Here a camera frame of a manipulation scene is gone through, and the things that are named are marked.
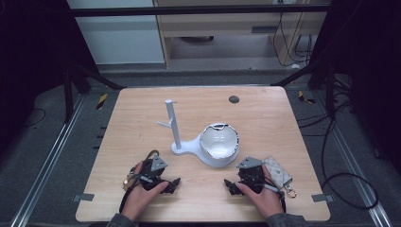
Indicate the white stand with post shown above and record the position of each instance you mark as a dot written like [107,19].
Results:
[178,132]

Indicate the black metal stand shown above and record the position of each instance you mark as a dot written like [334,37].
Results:
[329,91]
[67,94]

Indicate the grey round table grommet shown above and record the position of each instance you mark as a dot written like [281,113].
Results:
[234,99]

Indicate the white cabinet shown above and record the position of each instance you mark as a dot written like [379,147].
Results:
[119,38]

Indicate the person's right hand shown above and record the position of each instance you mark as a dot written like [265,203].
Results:
[263,200]

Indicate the yellow black striped tape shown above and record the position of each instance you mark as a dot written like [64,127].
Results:
[101,101]
[305,98]

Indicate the beige quilted key pouch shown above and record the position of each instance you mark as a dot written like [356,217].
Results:
[277,172]

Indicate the person's left hand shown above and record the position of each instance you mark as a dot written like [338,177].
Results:
[138,198]

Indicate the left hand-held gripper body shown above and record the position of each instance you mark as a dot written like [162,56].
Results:
[151,175]

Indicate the metal floor rail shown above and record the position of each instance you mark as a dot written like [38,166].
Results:
[356,164]
[47,164]

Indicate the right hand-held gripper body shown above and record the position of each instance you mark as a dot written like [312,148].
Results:
[250,175]

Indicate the light wooden desk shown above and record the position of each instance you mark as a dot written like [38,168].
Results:
[220,26]

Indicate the grey table bracket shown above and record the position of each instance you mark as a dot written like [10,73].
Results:
[322,198]
[83,197]

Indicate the black curtain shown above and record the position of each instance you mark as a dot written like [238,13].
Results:
[372,78]
[31,63]

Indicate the white bowl with silver rim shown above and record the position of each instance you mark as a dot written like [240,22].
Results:
[219,142]

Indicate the black horizontal bar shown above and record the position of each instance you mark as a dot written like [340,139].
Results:
[189,10]

